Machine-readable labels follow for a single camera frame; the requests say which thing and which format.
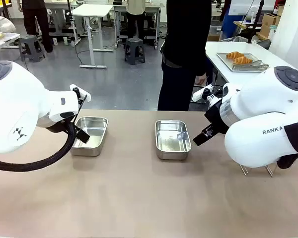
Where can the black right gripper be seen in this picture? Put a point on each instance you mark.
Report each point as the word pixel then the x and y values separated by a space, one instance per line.
pixel 214 115

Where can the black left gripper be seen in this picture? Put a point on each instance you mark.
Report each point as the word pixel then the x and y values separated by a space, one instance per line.
pixel 62 126

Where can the rectangular steel container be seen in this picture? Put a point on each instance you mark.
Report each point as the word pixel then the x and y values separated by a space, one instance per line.
pixel 172 140
pixel 90 135

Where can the perforated metal baking tray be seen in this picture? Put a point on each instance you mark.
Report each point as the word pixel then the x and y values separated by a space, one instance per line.
pixel 238 68

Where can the golden croissant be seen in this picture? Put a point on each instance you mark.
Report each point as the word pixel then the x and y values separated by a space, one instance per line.
pixel 234 54
pixel 242 60

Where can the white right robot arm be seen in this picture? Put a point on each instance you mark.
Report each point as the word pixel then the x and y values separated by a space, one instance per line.
pixel 258 99

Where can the person left forearm black sleeve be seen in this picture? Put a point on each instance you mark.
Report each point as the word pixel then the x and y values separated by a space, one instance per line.
pixel 204 57

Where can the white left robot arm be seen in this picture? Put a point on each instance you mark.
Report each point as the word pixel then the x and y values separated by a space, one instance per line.
pixel 15 99

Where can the white table with bread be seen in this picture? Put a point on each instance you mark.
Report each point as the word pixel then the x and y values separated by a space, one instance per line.
pixel 7 39

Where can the person left hand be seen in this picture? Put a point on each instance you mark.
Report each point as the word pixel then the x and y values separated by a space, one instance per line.
pixel 201 80

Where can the metal tongs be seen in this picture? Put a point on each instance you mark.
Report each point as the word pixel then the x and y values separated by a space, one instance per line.
pixel 255 66

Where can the grey plastic stool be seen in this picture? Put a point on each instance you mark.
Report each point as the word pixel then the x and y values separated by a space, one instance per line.
pixel 134 49
pixel 31 45

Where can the person in black clothes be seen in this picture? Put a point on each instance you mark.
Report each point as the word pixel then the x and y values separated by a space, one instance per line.
pixel 183 37

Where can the white side table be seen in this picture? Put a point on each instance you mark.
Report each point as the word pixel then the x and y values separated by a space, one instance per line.
pixel 263 49

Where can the blue partition panel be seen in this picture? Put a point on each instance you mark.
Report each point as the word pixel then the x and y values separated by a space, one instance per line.
pixel 229 24

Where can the bystander in black trousers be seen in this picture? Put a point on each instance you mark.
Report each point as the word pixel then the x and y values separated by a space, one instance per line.
pixel 36 22

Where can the white height-adjustable desk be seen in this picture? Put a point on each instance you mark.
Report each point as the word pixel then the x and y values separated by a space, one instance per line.
pixel 93 11

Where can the black tripod pole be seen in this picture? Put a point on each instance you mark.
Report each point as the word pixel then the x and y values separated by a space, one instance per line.
pixel 255 22

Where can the cardboard boxes stack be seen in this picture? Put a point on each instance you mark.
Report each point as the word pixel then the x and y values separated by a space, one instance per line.
pixel 268 24

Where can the bystander in beige shirt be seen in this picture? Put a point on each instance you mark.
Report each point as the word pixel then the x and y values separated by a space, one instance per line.
pixel 136 15

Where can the grey workbench on castors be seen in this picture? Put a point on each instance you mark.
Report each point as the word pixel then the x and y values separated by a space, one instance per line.
pixel 151 15

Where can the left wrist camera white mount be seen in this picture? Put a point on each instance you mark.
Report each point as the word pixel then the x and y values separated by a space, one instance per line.
pixel 82 93

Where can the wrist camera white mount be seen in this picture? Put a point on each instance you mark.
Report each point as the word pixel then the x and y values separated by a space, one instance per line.
pixel 82 93
pixel 200 93

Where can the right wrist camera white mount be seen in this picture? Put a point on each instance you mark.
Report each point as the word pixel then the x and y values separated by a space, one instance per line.
pixel 200 93

